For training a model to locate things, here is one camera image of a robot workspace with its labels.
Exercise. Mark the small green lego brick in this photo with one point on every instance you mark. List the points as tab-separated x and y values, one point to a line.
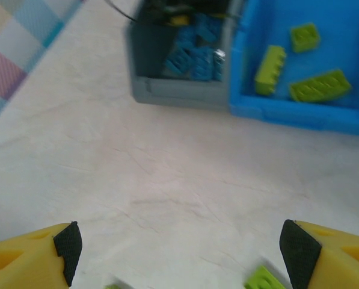
305	37

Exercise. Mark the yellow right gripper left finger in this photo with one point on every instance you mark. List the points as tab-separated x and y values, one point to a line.
26	259

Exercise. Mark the blue plastic bin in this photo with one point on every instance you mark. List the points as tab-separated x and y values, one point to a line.
302	117

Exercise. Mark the long green lego brick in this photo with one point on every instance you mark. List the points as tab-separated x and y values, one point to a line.
320	87

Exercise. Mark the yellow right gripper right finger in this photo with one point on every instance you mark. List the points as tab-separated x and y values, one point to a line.
341	265

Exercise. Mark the small blue lego brick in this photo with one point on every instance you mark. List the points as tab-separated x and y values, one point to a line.
179	61

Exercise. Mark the long blue lego brick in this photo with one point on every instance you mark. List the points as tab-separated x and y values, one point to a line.
208	28
202	64
185	39

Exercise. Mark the grey plastic bin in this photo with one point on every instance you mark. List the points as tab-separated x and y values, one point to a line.
173	90

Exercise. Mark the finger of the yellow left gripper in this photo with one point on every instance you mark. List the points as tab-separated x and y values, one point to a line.
179	20

